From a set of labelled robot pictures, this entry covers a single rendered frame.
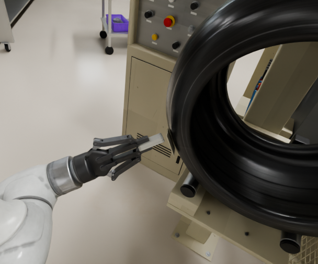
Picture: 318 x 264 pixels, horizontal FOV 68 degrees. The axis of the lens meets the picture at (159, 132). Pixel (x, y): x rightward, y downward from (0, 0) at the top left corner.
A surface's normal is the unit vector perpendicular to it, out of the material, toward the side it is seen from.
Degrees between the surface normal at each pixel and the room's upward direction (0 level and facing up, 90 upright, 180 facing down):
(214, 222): 0
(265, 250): 0
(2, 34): 90
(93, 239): 0
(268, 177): 11
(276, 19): 81
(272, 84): 90
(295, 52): 90
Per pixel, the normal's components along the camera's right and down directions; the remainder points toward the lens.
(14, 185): -0.28, -0.67
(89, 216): 0.15, -0.73
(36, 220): 0.89, -0.45
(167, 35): -0.48, 0.54
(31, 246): 0.72, -0.61
